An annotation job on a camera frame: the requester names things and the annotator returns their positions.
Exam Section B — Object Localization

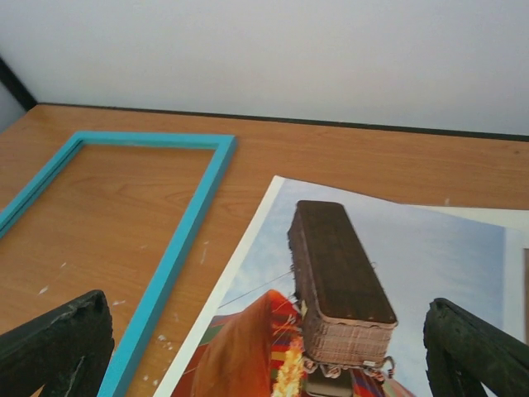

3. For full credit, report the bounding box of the blue wooden picture frame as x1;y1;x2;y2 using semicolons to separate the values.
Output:
1;132;236;396

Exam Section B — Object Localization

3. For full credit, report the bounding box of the hot air balloon photo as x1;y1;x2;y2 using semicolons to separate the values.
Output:
156;176;505;396

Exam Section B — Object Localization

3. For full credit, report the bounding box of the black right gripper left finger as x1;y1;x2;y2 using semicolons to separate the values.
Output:
1;289;115;396

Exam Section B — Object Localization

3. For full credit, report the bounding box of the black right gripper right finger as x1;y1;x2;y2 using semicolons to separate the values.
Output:
423;298;528;396

